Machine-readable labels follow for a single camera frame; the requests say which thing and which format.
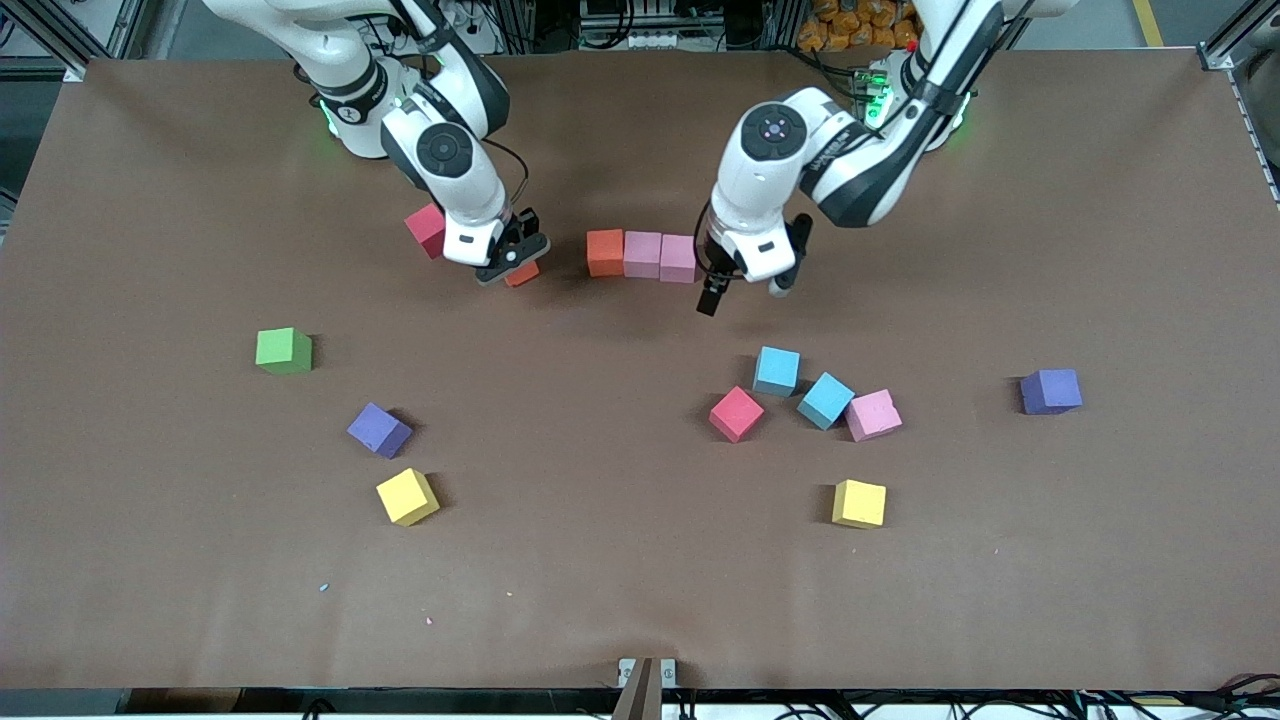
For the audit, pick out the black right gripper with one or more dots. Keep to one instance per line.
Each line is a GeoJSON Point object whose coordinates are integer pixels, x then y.
{"type": "Point", "coordinates": [522, 232]}

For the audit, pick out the light pink foam cube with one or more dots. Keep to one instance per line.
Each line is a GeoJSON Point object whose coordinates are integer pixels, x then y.
{"type": "Point", "coordinates": [873, 415]}
{"type": "Point", "coordinates": [678, 259]}

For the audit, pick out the orange foam cube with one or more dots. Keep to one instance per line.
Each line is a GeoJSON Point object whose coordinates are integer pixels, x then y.
{"type": "Point", "coordinates": [605, 253]}
{"type": "Point", "coordinates": [524, 276]}

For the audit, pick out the dusty pink foam cube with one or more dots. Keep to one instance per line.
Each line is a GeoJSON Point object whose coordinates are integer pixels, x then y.
{"type": "Point", "coordinates": [643, 255]}

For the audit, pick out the blue foam cube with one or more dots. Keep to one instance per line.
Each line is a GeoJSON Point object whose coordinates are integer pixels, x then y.
{"type": "Point", "coordinates": [776, 371]}
{"type": "Point", "coordinates": [825, 400]}

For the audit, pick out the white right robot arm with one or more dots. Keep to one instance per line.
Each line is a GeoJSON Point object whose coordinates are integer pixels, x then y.
{"type": "Point", "coordinates": [445, 150]}

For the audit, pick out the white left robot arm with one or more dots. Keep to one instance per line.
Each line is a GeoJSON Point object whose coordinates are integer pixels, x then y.
{"type": "Point", "coordinates": [775, 130]}

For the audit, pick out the red foam cube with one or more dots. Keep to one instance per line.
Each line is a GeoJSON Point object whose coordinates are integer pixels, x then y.
{"type": "Point", "coordinates": [425, 228]}
{"type": "Point", "coordinates": [736, 414]}

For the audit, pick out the white power strip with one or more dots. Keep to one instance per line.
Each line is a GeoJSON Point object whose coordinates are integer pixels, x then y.
{"type": "Point", "coordinates": [468, 15]}
{"type": "Point", "coordinates": [640, 40]}

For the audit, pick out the purple foam cube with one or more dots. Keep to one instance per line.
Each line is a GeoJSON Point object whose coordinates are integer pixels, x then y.
{"type": "Point", "coordinates": [1050, 391]}
{"type": "Point", "coordinates": [378, 430]}

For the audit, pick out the yellow foam cube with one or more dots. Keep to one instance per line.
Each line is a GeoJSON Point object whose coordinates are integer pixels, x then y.
{"type": "Point", "coordinates": [860, 504]}
{"type": "Point", "coordinates": [406, 497]}

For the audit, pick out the green foam cube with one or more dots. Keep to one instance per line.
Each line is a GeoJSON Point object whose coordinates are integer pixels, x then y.
{"type": "Point", "coordinates": [283, 352]}

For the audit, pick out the brown table cover sheet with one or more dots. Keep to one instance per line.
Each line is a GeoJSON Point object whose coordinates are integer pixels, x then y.
{"type": "Point", "coordinates": [640, 560]}

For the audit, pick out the pile of orange objects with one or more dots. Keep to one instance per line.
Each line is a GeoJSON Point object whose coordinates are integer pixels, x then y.
{"type": "Point", "coordinates": [850, 25]}

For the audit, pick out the metal table edge bracket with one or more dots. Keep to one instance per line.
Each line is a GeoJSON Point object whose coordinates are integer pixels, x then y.
{"type": "Point", "coordinates": [627, 668]}

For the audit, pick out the brown camera stand pole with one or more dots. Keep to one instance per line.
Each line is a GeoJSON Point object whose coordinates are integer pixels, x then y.
{"type": "Point", "coordinates": [640, 700]}

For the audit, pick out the aluminium frame corner profile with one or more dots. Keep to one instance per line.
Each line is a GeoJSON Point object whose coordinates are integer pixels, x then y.
{"type": "Point", "coordinates": [75, 70]}
{"type": "Point", "coordinates": [1222, 55]}

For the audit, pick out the aluminium side rail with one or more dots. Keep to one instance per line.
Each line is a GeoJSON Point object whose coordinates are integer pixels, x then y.
{"type": "Point", "coordinates": [1256, 130]}

